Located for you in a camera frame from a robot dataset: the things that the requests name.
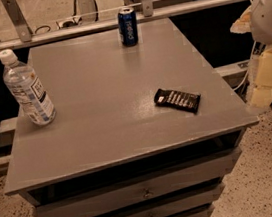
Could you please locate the black rxbar chocolate wrapper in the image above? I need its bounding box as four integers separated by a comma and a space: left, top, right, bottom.
154, 89, 201, 114

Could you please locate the blue pepsi soda can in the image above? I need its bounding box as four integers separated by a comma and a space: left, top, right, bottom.
117, 7, 139, 47

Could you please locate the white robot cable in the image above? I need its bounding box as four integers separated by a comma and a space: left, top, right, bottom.
220, 0, 268, 93

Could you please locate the clear plastic water bottle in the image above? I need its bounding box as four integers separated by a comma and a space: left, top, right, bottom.
0, 49, 56, 126

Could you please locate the grey metal railing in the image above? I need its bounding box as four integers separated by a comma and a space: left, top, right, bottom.
0, 0, 259, 56

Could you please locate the white power strip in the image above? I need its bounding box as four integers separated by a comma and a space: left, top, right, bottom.
56, 17, 82, 29

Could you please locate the grey drawer cabinet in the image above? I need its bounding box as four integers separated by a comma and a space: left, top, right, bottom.
5, 19, 257, 217

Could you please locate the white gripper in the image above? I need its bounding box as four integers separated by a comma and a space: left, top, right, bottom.
230, 7, 272, 108

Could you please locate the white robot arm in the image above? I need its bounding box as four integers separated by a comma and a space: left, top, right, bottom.
230, 0, 272, 108

